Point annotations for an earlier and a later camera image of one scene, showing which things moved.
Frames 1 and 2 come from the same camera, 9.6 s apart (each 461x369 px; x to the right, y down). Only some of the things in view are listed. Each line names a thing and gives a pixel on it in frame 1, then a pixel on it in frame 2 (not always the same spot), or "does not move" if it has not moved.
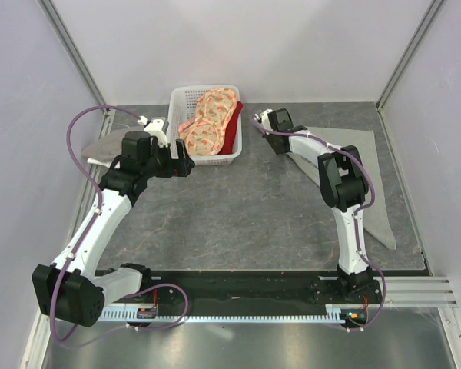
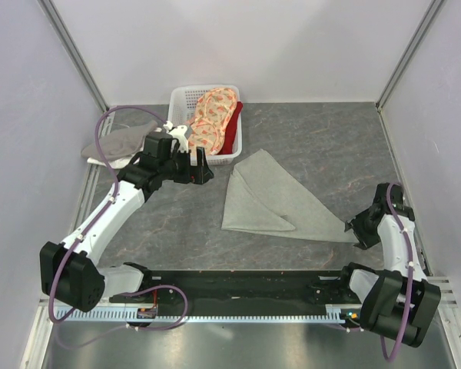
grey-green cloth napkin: [375, 217] -> [263, 197]
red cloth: [230, 136] does not move
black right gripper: [268, 137] -> [365, 240]
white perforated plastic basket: [182, 110] does not move
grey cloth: [105, 149] does not move
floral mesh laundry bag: [204, 134] does not move
